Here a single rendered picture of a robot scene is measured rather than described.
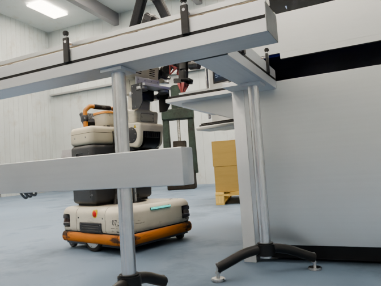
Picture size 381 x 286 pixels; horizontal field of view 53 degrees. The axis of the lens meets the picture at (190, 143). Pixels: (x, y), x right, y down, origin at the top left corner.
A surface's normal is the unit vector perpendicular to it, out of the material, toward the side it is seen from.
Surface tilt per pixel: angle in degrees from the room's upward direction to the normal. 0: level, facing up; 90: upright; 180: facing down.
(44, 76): 90
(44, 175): 90
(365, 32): 90
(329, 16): 90
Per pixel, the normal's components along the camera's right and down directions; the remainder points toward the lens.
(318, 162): -0.44, -0.04
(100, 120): -0.62, 0.03
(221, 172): -0.22, -0.05
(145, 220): 0.77, -0.10
